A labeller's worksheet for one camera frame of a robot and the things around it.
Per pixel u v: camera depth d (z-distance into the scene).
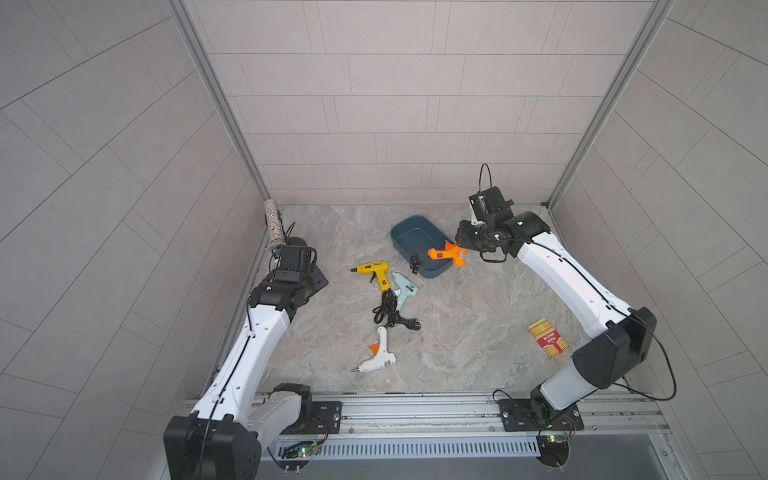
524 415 0.71
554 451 0.68
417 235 1.08
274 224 0.85
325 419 0.71
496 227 0.57
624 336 0.40
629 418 0.71
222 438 0.36
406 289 0.92
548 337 0.83
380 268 0.97
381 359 0.79
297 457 0.65
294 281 0.58
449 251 0.76
